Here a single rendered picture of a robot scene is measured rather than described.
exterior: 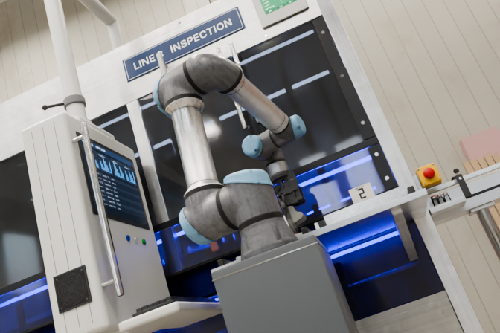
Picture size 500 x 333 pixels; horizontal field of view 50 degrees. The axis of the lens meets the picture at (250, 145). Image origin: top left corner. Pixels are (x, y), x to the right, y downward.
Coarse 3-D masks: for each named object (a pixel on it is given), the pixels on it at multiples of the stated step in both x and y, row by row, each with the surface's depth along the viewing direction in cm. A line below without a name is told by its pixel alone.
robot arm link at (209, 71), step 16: (192, 64) 151; (208, 64) 151; (224, 64) 153; (208, 80) 151; (224, 80) 153; (240, 80) 165; (240, 96) 160; (256, 96) 162; (256, 112) 166; (272, 112) 168; (272, 128) 172; (288, 128) 174; (304, 128) 178
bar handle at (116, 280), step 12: (84, 132) 179; (84, 144) 177; (96, 168) 175; (96, 180) 172; (96, 192) 171; (108, 228) 166; (108, 240) 165; (108, 252) 163; (120, 276) 161; (120, 288) 159
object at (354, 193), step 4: (364, 184) 201; (368, 184) 200; (356, 188) 201; (364, 188) 200; (368, 188) 200; (352, 192) 201; (356, 192) 201; (360, 192) 200; (368, 192) 199; (372, 192) 199; (352, 196) 201; (356, 196) 200; (368, 196) 199; (372, 196) 199; (356, 200) 200; (360, 200) 200; (364, 200) 199
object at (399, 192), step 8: (392, 192) 160; (400, 192) 159; (368, 200) 162; (376, 200) 161; (384, 200) 160; (392, 200) 160; (344, 208) 163; (352, 208) 162; (360, 208) 162; (368, 208) 161; (328, 216) 164; (336, 216) 163; (344, 216) 162; (328, 224) 163
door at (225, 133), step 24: (216, 96) 231; (144, 120) 238; (168, 120) 235; (216, 120) 228; (168, 144) 231; (216, 144) 225; (240, 144) 221; (168, 168) 228; (216, 168) 222; (240, 168) 218; (264, 168) 215; (168, 192) 225
